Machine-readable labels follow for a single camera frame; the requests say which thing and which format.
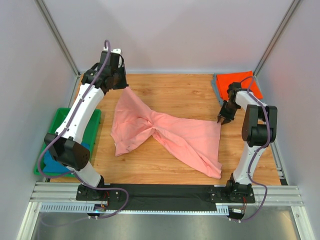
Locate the pink t-shirt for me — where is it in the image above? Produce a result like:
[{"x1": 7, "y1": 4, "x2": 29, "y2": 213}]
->
[{"x1": 110, "y1": 87, "x2": 222, "y2": 179}]

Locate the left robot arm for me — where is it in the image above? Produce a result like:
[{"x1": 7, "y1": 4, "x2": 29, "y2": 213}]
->
[{"x1": 44, "y1": 47, "x2": 128, "y2": 188}]

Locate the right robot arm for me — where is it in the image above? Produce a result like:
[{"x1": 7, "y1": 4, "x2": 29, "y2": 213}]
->
[{"x1": 217, "y1": 82, "x2": 278, "y2": 195}]

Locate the folded grey t-shirt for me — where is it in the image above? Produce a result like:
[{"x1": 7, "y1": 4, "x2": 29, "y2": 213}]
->
[{"x1": 211, "y1": 71, "x2": 253, "y2": 106}]

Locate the folded orange t-shirt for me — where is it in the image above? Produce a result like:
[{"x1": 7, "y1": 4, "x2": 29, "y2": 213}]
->
[{"x1": 215, "y1": 70, "x2": 264, "y2": 105}]

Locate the green plastic tray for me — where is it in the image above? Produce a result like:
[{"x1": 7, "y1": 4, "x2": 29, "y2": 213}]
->
[{"x1": 46, "y1": 107, "x2": 102, "y2": 178}]

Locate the blue t-shirt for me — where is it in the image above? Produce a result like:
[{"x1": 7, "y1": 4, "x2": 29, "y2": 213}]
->
[{"x1": 42, "y1": 142, "x2": 91, "y2": 175}]

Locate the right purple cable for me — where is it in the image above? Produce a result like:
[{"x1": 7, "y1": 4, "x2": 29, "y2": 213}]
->
[{"x1": 227, "y1": 76, "x2": 272, "y2": 224}]

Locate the purple cable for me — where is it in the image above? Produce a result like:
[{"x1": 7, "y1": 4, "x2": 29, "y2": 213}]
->
[
  {"x1": 227, "y1": 76, "x2": 272, "y2": 224},
  {"x1": 37, "y1": 39, "x2": 131, "y2": 227}
]

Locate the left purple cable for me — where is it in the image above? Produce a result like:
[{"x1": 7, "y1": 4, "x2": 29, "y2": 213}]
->
[{"x1": 37, "y1": 39, "x2": 131, "y2": 227}]

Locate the white slotted cable duct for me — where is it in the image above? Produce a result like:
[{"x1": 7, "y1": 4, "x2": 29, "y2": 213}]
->
[{"x1": 39, "y1": 202, "x2": 229, "y2": 216}]

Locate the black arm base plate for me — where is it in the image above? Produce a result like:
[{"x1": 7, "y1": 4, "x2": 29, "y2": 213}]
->
[{"x1": 76, "y1": 184, "x2": 256, "y2": 204}]

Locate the aluminium frame rail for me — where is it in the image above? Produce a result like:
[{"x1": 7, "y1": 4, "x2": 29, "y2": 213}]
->
[{"x1": 30, "y1": 182, "x2": 304, "y2": 207}]

